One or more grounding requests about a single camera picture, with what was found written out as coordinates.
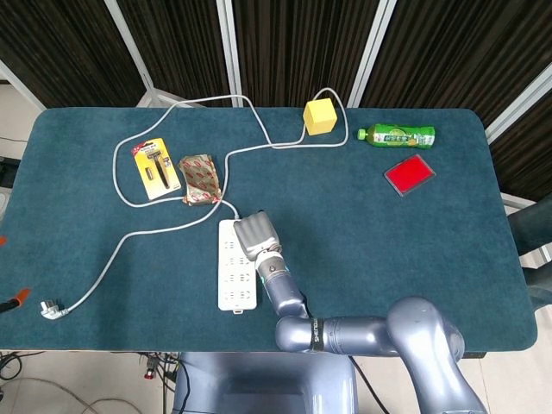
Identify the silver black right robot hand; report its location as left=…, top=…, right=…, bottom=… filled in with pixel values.
left=233, top=210, right=284, bottom=262

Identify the white power strip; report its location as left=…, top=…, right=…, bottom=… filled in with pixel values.
left=217, top=218, right=260, bottom=315

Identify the gold red foil packet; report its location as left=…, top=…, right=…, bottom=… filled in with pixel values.
left=178, top=154, right=223, bottom=207

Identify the blue felt table mat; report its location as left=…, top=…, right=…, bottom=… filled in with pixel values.
left=0, top=106, right=539, bottom=353

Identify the razor in yellow blister pack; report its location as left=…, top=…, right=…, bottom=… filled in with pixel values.
left=130, top=137, right=183, bottom=201

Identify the yellow foam cube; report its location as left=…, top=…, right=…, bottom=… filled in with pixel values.
left=303, top=97, right=338, bottom=137

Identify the grey-blue robot torso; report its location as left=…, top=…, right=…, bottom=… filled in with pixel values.
left=172, top=352, right=359, bottom=414

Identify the red ink pad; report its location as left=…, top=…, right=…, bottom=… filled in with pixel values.
left=383, top=154, right=437, bottom=198

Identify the green drink bottle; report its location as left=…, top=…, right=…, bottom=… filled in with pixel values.
left=357, top=122, right=437, bottom=151

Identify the black floor device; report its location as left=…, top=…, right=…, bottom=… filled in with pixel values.
left=0, top=157, right=21, bottom=189

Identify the dark grey chair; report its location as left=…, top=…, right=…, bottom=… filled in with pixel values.
left=506, top=200, right=552, bottom=310

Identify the white power cord with plug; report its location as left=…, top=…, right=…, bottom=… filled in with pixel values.
left=40, top=87, right=349, bottom=321

